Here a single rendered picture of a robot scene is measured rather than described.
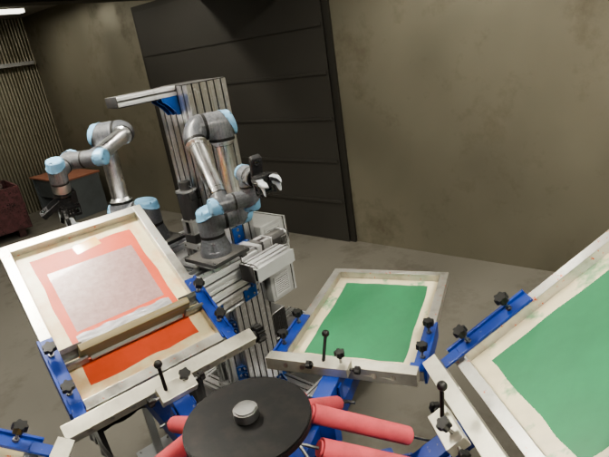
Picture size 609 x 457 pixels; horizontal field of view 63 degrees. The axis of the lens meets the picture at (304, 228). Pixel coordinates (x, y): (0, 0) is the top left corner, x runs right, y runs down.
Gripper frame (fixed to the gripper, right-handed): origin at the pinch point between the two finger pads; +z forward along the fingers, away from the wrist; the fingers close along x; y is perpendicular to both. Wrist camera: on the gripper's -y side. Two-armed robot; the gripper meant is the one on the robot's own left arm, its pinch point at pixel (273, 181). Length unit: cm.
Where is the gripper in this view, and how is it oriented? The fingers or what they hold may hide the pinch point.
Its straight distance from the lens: 181.8
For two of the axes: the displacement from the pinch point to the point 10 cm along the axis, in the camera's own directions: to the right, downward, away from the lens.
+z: 4.5, 2.5, -8.6
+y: 2.6, 8.8, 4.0
